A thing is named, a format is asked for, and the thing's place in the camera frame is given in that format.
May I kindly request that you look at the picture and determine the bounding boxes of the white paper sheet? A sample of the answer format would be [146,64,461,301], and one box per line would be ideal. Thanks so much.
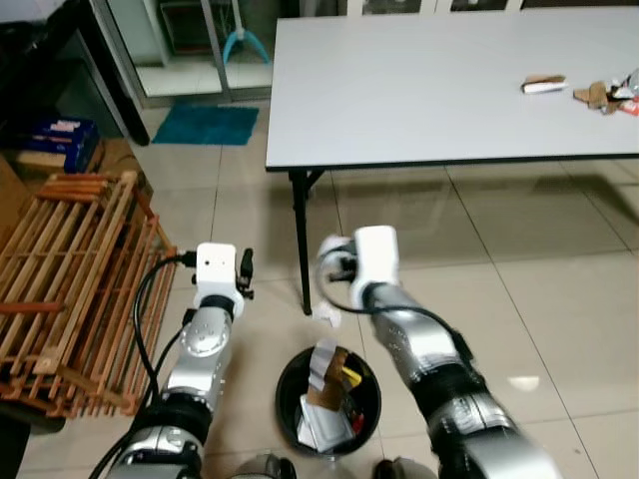
[297,394,360,453]

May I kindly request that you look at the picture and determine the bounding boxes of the robot left leg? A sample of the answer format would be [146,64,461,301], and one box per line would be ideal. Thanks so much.
[235,454,298,479]

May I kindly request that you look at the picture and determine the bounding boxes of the aluminium glass sliding door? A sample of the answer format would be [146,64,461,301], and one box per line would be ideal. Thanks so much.
[90,0,276,106]

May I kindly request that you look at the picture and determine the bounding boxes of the crumpled brown cardboard scrap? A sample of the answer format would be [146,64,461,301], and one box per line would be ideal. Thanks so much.
[573,82,612,111]

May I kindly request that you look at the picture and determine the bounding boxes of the light blue mop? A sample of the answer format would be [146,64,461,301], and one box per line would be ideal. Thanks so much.
[222,0,274,67]

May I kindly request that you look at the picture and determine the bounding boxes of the wooden slatted rack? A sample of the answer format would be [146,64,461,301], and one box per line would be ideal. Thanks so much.
[0,170,179,420]

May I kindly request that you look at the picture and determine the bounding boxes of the blue printed box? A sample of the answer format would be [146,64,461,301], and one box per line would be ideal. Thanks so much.
[22,117,101,173]

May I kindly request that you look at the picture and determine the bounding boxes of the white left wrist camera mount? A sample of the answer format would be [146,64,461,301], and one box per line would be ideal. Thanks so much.
[193,242,241,305]

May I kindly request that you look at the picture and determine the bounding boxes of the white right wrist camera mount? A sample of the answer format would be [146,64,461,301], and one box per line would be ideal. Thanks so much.
[349,226,400,308]

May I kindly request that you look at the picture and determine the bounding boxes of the robot leg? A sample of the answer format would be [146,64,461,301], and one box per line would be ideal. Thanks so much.
[235,454,298,479]
[374,457,437,479]

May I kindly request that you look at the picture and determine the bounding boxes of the black stool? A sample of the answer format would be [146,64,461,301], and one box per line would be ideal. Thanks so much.
[0,399,66,479]

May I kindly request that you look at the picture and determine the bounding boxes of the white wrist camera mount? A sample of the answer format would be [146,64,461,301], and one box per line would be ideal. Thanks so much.
[349,226,400,308]
[193,242,241,305]

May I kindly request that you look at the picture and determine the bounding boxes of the clear plastic bottle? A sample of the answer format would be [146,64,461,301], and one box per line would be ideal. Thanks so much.
[611,68,639,93]

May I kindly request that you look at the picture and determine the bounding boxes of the black round rubbish bin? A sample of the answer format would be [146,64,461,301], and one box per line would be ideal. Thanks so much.
[275,344,383,458]

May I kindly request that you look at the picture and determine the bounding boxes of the robot right leg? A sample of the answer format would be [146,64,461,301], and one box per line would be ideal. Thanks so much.
[374,457,437,479]

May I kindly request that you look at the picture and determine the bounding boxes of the white folded paper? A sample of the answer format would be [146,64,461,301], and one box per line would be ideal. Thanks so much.
[521,82,568,96]

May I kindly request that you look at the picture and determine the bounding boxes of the cardboard strip with white paper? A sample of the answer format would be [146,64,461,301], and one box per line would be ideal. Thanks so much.
[305,339,352,410]

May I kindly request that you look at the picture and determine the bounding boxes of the small yellow item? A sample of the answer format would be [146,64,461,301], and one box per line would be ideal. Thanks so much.
[339,363,363,390]

